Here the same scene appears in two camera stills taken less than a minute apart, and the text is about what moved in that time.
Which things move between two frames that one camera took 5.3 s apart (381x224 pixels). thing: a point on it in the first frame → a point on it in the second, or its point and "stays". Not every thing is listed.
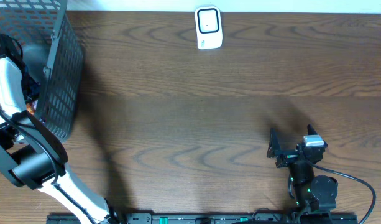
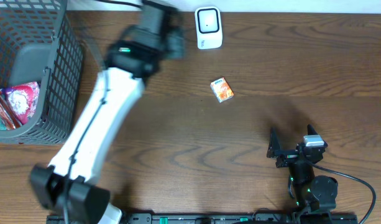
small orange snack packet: x=30 y=107 → x=222 y=89
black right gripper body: x=287 y=157 stays
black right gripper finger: x=274 y=143 stays
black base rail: x=212 y=218 stays
